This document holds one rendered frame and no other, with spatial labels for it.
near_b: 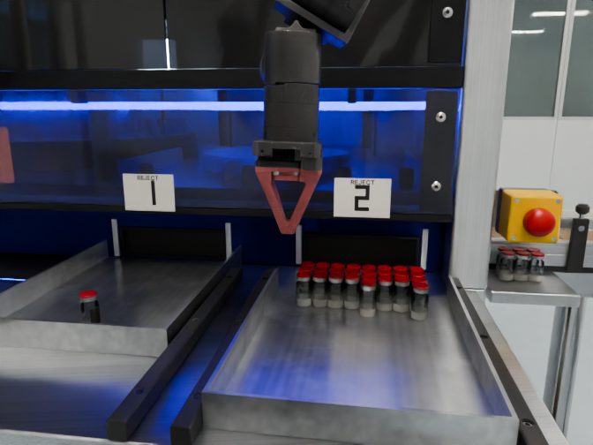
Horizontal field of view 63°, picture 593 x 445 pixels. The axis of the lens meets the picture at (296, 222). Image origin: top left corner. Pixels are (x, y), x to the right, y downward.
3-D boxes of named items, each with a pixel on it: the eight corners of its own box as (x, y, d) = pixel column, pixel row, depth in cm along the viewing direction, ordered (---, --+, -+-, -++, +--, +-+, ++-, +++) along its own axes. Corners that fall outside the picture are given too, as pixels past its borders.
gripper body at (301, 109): (321, 155, 56) (324, 88, 54) (319, 163, 46) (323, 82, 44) (265, 154, 56) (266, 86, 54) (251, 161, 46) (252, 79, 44)
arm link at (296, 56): (267, 16, 45) (327, 19, 46) (262, 29, 52) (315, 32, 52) (266, 93, 46) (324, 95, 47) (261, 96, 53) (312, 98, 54)
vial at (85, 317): (88, 322, 63) (85, 291, 62) (104, 323, 62) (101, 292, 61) (78, 330, 61) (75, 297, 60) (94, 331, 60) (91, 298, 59)
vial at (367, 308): (359, 311, 66) (360, 279, 65) (375, 312, 66) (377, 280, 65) (358, 317, 64) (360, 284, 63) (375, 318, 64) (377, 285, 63)
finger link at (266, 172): (319, 225, 57) (323, 145, 55) (319, 240, 50) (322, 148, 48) (262, 222, 57) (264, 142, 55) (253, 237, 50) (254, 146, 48)
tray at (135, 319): (107, 257, 91) (105, 239, 90) (242, 263, 87) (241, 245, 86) (-40, 343, 58) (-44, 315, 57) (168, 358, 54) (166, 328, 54)
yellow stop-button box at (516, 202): (494, 230, 78) (499, 186, 77) (541, 232, 77) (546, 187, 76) (507, 243, 71) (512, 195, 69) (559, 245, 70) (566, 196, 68)
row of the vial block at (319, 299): (296, 300, 70) (296, 270, 69) (424, 308, 67) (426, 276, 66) (295, 306, 68) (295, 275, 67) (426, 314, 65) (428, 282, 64)
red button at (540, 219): (517, 231, 72) (521, 205, 71) (546, 232, 71) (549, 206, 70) (526, 237, 68) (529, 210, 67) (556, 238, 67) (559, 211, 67)
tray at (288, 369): (275, 288, 75) (275, 267, 74) (448, 297, 72) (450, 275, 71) (203, 427, 43) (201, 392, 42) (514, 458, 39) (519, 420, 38)
